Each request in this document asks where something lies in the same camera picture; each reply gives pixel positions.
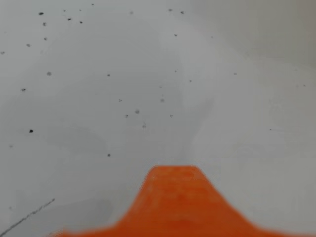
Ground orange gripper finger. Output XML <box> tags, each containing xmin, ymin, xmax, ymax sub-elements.
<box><xmin>59</xmin><ymin>164</ymin><xmax>316</xmax><ymax>237</ymax></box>

